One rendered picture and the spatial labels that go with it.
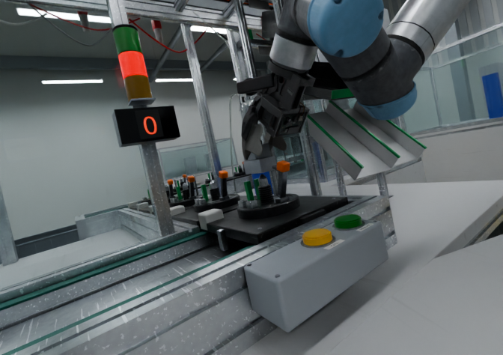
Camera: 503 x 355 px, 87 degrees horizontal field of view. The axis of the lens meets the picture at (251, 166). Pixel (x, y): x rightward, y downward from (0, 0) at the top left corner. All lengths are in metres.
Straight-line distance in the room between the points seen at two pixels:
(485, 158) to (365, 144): 3.73
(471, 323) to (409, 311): 0.06
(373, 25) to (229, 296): 0.35
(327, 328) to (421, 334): 0.10
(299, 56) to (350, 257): 0.31
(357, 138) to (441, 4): 0.43
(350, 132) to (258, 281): 0.59
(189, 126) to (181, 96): 1.35
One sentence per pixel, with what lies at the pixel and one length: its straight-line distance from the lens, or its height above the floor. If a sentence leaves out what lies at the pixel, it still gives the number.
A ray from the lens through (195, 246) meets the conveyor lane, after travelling 0.62.
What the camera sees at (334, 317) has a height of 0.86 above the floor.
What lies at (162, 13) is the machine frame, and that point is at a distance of 1.87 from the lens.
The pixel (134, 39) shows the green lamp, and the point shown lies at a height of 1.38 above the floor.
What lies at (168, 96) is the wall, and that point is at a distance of 12.02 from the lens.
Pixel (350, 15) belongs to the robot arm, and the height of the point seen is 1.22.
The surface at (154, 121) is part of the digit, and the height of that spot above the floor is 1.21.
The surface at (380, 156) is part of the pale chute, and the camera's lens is 0.78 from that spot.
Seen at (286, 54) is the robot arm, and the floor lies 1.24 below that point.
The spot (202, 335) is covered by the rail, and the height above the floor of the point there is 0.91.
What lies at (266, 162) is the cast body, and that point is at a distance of 0.56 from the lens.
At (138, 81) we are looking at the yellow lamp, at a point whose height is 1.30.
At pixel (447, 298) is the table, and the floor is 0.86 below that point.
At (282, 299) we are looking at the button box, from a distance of 0.32.
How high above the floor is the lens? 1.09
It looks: 2 degrees down
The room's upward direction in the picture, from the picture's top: 12 degrees counter-clockwise
